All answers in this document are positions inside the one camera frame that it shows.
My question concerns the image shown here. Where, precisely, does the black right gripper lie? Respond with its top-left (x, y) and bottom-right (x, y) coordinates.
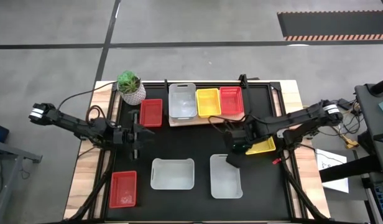
top-left (224, 123), bottom-right (261, 169)

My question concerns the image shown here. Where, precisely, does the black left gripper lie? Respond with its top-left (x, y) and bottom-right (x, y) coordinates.
top-left (112, 109), bottom-right (155, 160)

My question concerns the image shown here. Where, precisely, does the yellow plastic mesh basket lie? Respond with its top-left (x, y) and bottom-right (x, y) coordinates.
top-left (244, 136), bottom-right (277, 156)
top-left (195, 88), bottom-right (223, 119)

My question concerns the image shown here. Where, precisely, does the red plastic mesh basket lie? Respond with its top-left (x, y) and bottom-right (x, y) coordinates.
top-left (219, 86), bottom-right (245, 115)
top-left (139, 98), bottom-right (164, 128)
top-left (109, 170), bottom-right (138, 208)

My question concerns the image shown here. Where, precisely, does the wooden shelf board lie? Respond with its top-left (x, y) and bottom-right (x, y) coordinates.
top-left (168, 88), bottom-right (246, 128)

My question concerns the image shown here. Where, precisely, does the white plastic basket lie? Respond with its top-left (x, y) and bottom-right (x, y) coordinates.
top-left (210, 154), bottom-right (244, 200)
top-left (150, 157), bottom-right (195, 191)
top-left (168, 82), bottom-right (198, 121)

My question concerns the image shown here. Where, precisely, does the succulent in white pot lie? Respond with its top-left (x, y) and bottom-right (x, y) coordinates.
top-left (116, 70), bottom-right (147, 106)

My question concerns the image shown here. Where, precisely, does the white paper sheet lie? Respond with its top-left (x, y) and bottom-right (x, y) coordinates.
top-left (315, 148), bottom-right (350, 194)

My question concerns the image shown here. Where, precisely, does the black cart beam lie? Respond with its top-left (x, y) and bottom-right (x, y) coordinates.
top-left (318, 154), bottom-right (383, 184)

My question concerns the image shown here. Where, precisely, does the grey metal desk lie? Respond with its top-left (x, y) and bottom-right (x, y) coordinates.
top-left (0, 139), bottom-right (44, 224)

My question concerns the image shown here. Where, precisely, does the black hazard-striped floor mat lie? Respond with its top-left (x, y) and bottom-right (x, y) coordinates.
top-left (277, 10), bottom-right (383, 42)

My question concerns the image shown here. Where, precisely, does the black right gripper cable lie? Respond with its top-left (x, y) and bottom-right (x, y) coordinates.
top-left (208, 114), bottom-right (242, 133)

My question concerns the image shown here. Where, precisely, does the looped dark arm cable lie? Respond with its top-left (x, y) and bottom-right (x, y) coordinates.
top-left (85, 105), bottom-right (108, 126)

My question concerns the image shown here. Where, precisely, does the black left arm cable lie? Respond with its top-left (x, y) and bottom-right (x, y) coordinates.
top-left (56, 81), bottom-right (118, 110)

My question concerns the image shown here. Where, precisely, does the black aluminium rig frame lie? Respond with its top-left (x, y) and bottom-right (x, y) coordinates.
top-left (67, 79), bottom-right (329, 224)

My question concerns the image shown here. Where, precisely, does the yellow cable connector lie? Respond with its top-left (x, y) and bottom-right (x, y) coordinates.
top-left (339, 134), bottom-right (360, 150)

